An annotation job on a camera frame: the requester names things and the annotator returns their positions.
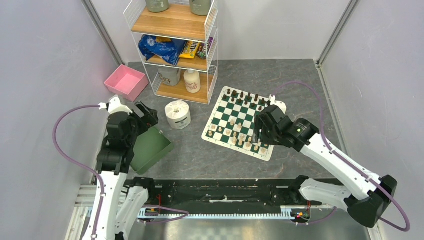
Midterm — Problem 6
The green white chess board mat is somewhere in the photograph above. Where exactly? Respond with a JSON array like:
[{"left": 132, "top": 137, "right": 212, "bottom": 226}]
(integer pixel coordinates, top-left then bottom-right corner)
[{"left": 201, "top": 86, "right": 274, "bottom": 162}]

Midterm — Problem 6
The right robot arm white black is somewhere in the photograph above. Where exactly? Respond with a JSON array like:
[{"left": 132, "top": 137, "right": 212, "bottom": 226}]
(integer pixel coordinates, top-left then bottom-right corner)
[{"left": 253, "top": 105, "right": 398, "bottom": 228}]

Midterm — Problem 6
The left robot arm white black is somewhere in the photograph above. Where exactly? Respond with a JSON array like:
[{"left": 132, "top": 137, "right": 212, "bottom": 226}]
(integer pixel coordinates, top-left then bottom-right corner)
[{"left": 83, "top": 101, "right": 159, "bottom": 240}]

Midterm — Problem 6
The green plastic bin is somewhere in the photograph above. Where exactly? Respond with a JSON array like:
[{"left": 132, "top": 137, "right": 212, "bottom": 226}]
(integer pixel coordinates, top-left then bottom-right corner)
[{"left": 130, "top": 126, "right": 174, "bottom": 175}]

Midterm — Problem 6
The pink plastic bin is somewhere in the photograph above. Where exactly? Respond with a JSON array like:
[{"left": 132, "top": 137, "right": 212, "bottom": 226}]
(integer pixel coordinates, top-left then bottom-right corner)
[{"left": 104, "top": 64, "right": 149, "bottom": 102}]

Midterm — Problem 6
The white wrapped paper roll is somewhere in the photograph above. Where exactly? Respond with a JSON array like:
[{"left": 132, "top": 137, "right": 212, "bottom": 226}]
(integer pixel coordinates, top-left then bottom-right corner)
[{"left": 164, "top": 100, "right": 191, "bottom": 130}]

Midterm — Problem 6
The grey patterned mug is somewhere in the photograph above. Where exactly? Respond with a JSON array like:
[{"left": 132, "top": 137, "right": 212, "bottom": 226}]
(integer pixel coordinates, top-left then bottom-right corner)
[{"left": 158, "top": 67, "right": 181, "bottom": 87}]

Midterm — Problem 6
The cream bottle pink lettering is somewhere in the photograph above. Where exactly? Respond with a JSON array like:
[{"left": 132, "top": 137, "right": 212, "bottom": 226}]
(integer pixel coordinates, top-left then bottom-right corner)
[{"left": 183, "top": 69, "right": 201, "bottom": 94}]

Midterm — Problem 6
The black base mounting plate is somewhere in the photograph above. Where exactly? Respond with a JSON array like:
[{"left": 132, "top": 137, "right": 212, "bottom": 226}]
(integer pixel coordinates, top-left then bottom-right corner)
[{"left": 146, "top": 179, "right": 333, "bottom": 218}]

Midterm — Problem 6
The blue snack bag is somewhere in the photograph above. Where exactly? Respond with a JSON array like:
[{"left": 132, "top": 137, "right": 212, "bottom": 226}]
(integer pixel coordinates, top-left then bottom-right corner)
[{"left": 138, "top": 35, "right": 187, "bottom": 66}]

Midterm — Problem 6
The yellow candy bag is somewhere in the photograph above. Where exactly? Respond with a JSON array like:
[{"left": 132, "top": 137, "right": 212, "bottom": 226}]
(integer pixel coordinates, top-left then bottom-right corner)
[{"left": 179, "top": 41, "right": 201, "bottom": 59}]

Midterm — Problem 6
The purple snack packet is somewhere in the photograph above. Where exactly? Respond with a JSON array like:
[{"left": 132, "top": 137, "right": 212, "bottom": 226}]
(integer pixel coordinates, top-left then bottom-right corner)
[{"left": 196, "top": 37, "right": 214, "bottom": 60}]

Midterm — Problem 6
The grey-green jar left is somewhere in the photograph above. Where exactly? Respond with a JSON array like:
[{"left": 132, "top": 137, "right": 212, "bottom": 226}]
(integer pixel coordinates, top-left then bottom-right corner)
[{"left": 145, "top": 0, "right": 169, "bottom": 13}]

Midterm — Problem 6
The grey-green jar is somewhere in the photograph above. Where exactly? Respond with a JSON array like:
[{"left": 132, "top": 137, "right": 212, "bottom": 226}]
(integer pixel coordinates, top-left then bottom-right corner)
[
  {"left": 145, "top": 0, "right": 169, "bottom": 13},
  {"left": 189, "top": 0, "right": 212, "bottom": 16}
]

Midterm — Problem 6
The grey-green jar right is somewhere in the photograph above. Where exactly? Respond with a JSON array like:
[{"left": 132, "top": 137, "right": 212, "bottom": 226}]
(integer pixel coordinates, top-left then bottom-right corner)
[{"left": 189, "top": 0, "right": 212, "bottom": 16}]

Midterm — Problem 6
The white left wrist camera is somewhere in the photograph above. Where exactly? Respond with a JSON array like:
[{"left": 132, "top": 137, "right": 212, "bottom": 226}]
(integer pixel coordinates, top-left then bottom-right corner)
[{"left": 98, "top": 95, "right": 133, "bottom": 115}]

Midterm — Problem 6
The white wire wooden shelf rack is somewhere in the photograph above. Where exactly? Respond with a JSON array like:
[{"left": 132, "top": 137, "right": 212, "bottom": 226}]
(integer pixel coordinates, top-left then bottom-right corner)
[{"left": 123, "top": 0, "right": 219, "bottom": 104}]

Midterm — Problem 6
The white slotted cable duct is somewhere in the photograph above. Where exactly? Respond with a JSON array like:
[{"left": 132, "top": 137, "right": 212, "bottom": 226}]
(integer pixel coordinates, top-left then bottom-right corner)
[{"left": 86, "top": 205, "right": 312, "bottom": 221}]

